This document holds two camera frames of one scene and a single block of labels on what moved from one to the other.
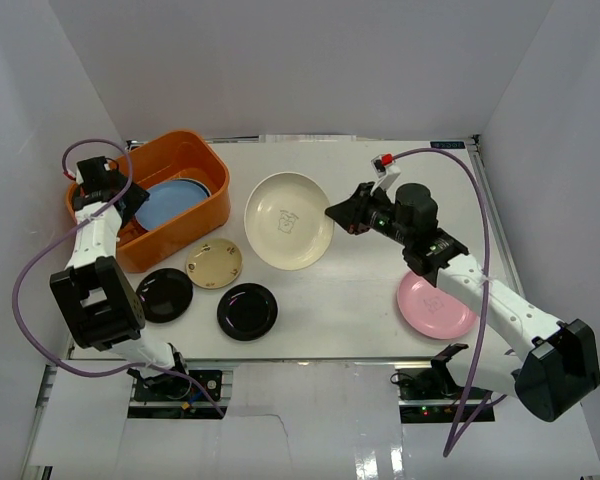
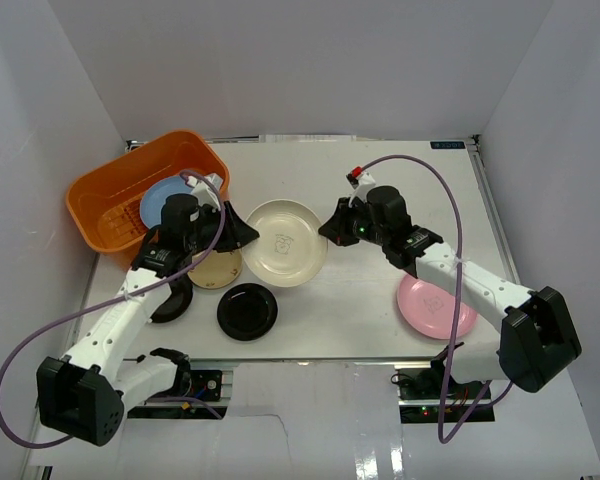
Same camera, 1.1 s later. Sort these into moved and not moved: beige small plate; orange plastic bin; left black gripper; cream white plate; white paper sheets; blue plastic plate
Moved: cream white plate; left black gripper
Not moved: orange plastic bin; white paper sheets; beige small plate; blue plastic plate
